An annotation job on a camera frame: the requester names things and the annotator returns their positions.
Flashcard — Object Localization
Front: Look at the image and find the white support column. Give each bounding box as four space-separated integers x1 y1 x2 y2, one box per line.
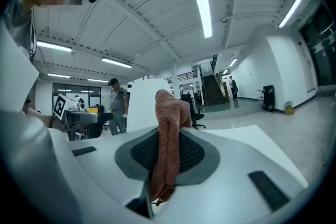
170 63 180 93

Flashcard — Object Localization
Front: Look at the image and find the black mezzanine railing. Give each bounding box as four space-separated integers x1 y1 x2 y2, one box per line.
167 70 199 82

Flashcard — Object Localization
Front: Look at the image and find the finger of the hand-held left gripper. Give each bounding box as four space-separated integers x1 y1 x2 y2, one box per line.
68 112 99 124

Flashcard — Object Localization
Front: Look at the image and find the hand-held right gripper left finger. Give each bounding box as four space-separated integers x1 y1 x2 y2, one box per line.
49 125 159 206

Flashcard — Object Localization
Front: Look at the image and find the dark glass door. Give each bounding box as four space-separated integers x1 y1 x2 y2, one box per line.
299 2 336 88

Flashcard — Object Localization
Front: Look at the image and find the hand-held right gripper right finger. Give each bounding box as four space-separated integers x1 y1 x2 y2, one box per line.
156 127 308 224

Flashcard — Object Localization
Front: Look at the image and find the red wiping cloth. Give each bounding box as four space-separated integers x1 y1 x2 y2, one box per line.
149 89 193 207

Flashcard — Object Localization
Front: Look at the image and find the black mesh office chair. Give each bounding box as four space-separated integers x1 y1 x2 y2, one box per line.
188 101 207 130

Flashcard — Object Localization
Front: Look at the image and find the person's left forearm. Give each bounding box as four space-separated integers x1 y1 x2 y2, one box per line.
25 106 62 130

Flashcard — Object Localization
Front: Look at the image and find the black upright case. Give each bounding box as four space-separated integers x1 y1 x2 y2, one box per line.
262 84 276 113

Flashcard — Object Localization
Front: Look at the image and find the white square table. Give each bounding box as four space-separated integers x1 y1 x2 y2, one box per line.
194 124 309 190

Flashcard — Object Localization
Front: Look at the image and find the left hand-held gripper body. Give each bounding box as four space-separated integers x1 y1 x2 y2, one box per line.
52 93 88 141

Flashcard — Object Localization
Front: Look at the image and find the person's grey t-shirt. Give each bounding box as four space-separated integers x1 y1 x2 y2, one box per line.
2 0 38 64

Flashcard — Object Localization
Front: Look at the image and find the dark staircase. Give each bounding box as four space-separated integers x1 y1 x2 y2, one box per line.
200 73 230 107

